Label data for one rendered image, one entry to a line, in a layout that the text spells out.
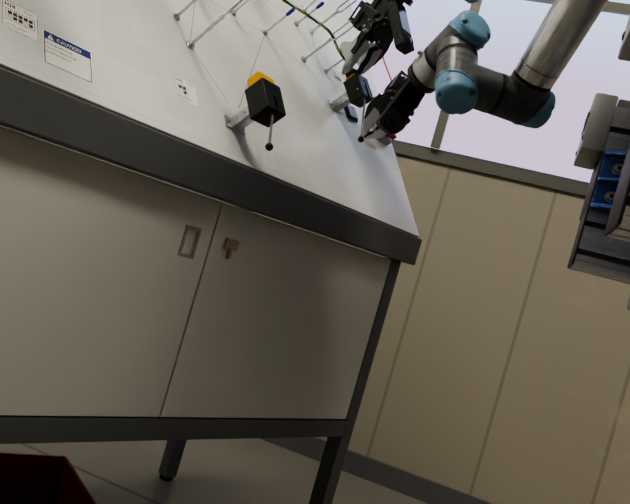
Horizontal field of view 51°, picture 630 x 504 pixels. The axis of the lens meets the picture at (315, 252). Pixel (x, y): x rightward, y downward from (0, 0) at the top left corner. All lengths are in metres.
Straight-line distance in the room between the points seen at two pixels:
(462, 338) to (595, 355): 0.47
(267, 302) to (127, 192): 0.39
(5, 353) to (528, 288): 1.94
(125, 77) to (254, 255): 0.41
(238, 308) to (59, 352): 0.35
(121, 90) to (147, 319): 0.37
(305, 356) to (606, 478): 1.48
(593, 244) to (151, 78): 0.73
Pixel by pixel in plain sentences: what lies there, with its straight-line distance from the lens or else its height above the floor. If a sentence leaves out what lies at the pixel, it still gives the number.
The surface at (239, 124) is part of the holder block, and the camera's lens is 1.19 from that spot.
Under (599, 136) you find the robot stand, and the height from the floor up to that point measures 1.05.
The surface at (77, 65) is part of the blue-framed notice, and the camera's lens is 1.03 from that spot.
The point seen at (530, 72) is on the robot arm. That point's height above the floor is 1.16.
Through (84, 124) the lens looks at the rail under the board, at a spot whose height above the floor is 0.83.
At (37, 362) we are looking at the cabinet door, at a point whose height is 0.48.
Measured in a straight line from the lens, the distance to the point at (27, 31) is 1.01.
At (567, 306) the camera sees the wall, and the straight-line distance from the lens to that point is 2.58.
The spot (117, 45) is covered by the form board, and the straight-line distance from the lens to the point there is 1.11.
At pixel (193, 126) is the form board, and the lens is 1.12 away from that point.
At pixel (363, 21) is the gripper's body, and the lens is 1.55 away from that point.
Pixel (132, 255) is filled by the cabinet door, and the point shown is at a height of 0.67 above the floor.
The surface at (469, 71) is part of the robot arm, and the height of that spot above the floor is 1.14.
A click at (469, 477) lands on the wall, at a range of 2.64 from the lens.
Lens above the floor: 0.74
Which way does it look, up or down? 1 degrees up
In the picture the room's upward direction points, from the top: 16 degrees clockwise
